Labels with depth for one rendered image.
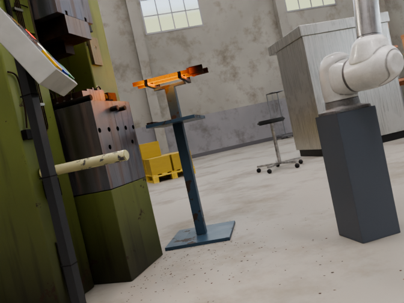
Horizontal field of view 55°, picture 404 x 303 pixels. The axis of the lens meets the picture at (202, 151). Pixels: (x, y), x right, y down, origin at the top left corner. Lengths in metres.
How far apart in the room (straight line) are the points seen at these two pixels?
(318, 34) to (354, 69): 3.91
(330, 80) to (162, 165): 5.31
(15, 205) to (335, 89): 1.53
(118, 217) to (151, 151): 5.52
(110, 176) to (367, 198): 1.22
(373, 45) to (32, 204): 1.60
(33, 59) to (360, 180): 1.43
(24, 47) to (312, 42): 4.57
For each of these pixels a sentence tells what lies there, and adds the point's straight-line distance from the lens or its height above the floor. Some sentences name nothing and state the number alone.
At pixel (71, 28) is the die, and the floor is 1.30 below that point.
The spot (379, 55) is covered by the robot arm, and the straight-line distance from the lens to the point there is 1.77.
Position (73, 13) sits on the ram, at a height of 1.38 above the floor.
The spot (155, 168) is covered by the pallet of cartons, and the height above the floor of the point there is 0.25.
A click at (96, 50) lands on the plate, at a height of 1.28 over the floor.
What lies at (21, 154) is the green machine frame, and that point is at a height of 0.72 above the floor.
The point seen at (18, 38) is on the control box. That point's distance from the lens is 1.51.
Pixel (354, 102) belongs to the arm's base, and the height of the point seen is 0.63.
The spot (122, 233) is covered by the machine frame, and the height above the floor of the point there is 0.24.
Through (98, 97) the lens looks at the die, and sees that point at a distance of 2.18.
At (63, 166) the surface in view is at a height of 0.63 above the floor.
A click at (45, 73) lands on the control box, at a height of 0.95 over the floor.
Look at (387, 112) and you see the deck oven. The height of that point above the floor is 0.41.
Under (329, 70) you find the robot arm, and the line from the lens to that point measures 1.92.
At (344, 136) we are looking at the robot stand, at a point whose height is 0.49.
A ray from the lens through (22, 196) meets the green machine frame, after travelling 1.92.
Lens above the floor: 0.63
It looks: 2 degrees down
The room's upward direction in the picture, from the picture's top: 12 degrees counter-clockwise
